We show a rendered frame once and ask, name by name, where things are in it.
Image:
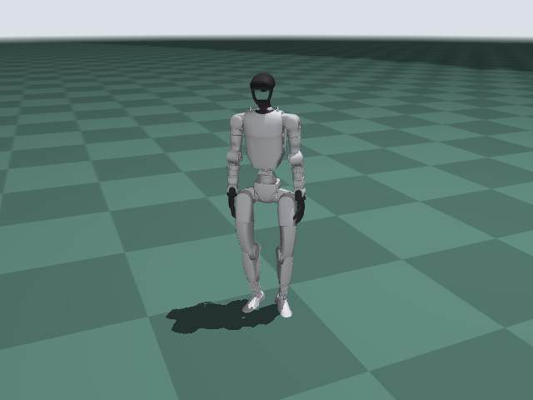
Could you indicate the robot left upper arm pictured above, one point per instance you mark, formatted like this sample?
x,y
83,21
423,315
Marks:
x,y
293,124

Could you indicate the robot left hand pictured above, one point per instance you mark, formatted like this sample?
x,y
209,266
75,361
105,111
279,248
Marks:
x,y
300,206

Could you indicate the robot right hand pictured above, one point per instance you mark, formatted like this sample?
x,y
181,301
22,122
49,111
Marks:
x,y
231,195

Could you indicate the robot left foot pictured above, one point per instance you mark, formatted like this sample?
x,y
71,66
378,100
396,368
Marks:
x,y
283,307

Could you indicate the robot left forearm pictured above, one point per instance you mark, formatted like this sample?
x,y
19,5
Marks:
x,y
298,177

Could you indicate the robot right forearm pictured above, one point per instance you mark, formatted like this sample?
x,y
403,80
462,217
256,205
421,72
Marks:
x,y
233,175

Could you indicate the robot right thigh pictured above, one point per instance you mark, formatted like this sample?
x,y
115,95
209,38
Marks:
x,y
245,222

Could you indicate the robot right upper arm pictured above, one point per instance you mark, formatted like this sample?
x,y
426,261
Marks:
x,y
235,154

